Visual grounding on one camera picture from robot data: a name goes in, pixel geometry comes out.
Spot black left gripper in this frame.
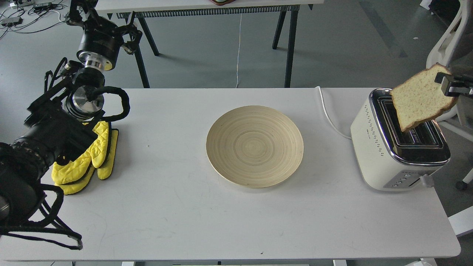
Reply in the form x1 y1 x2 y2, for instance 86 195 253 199
66 0 143 71

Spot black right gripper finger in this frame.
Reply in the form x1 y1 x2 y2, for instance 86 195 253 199
435 72 473 85
445 83 473 98

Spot slice of bread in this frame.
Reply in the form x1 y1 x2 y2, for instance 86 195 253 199
390 64 457 132

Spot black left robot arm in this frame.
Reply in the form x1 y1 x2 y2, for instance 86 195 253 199
0 0 142 250

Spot cream two-slot toaster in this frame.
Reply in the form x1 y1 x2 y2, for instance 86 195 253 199
350 89 451 191

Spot white office chair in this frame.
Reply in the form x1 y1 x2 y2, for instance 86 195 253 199
426 0 473 191

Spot background table with black legs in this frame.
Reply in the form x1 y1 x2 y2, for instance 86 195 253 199
96 0 324 88

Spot yellow oven mitt upper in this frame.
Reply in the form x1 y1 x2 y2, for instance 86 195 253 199
52 121 111 185

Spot round bamboo plate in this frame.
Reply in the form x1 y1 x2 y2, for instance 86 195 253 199
206 106 304 188

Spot cables and adapters on floor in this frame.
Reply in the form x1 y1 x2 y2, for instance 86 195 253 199
0 0 71 39

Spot white toaster power cable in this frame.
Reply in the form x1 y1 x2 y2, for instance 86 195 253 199
315 86 352 140

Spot thin white hanging cable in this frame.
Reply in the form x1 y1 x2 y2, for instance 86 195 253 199
235 13 243 88

